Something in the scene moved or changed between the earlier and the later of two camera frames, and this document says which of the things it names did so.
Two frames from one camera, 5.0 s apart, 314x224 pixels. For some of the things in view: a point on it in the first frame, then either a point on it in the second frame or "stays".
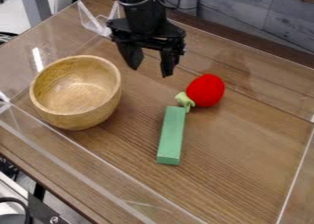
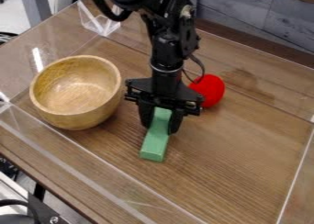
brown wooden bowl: [74, 90] stays
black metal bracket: [40, 213] stays
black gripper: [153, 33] → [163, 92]
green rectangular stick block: [171, 140] → [153, 148]
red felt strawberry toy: [203, 92] stays
